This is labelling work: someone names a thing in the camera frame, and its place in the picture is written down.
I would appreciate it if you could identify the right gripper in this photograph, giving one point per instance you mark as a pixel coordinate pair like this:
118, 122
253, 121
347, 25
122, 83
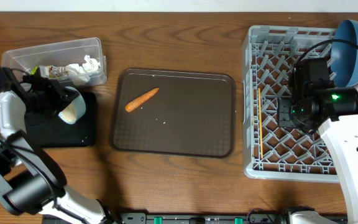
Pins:
284, 120

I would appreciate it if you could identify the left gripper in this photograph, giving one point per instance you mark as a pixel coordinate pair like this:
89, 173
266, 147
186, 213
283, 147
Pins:
56, 91

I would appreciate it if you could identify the yellow green snack wrapper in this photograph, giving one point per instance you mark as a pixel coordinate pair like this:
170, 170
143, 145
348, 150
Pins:
35, 71

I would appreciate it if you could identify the light blue rice bowl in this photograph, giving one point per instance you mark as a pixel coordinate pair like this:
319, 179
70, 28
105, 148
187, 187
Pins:
75, 110

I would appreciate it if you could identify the white tissue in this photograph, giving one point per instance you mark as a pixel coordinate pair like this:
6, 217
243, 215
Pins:
78, 74

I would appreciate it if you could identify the large blue plate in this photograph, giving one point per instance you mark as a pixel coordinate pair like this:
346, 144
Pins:
345, 57

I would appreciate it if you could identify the orange carrot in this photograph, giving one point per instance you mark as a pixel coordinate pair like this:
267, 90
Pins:
135, 103

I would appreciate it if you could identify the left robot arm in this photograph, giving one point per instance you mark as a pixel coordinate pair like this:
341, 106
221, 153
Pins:
30, 180

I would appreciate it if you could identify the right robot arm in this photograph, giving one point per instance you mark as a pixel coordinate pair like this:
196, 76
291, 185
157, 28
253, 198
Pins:
333, 113

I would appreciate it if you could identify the clear plastic waste bin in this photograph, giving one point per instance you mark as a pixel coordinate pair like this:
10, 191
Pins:
59, 54

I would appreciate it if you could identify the grey dishwasher rack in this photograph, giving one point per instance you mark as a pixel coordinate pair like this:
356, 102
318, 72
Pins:
269, 54

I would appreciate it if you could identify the black plastic tray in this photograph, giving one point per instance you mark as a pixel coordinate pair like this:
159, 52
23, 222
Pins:
54, 132

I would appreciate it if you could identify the brown serving tray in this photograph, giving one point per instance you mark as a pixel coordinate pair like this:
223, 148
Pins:
192, 114

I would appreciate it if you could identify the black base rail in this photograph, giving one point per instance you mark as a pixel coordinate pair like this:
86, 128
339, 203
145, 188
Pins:
256, 215

